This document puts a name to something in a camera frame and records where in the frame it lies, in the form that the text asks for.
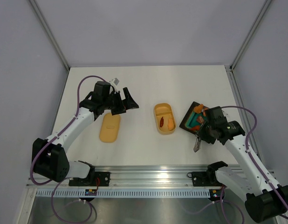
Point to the right black base bracket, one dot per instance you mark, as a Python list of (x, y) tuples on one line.
[(201, 179)]

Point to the aluminium frame post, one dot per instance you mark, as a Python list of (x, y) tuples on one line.
[(252, 31), (48, 32)]

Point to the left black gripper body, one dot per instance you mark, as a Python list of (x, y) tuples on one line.
[(113, 102)]

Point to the black teal square plate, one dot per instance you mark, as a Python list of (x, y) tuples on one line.
[(189, 121)]

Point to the aluminium mounting rail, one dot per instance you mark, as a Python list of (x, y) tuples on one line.
[(125, 177)]

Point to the right aluminium frame post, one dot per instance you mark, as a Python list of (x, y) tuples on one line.
[(252, 31)]

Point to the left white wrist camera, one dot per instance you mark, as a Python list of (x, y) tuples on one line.
[(114, 82)]

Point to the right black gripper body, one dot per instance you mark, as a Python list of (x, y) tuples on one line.
[(206, 132)]

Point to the metal tongs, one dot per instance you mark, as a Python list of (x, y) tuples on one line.
[(197, 143)]

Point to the white slotted cable duct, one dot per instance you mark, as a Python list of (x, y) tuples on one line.
[(133, 193)]

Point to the left black base bracket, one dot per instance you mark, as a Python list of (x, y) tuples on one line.
[(101, 179)]

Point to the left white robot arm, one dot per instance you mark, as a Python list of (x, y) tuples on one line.
[(49, 157)]

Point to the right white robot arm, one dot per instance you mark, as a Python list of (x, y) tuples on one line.
[(264, 197)]

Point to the red bacon piece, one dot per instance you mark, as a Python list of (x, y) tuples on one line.
[(200, 119)]

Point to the black base bracket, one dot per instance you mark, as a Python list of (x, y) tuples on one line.
[(101, 179), (201, 179)]

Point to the pale orange food piece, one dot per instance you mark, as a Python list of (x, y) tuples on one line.
[(170, 124)]

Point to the left aluminium frame post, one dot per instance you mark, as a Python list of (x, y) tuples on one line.
[(48, 32)]

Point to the tan lunch box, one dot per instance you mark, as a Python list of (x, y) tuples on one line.
[(163, 110)]

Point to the orange fried nugget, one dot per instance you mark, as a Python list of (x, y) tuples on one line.
[(199, 108)]

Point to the tan lunch box lid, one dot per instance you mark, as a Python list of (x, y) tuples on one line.
[(110, 128)]

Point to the orange chicken wing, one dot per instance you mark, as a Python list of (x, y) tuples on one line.
[(195, 128)]

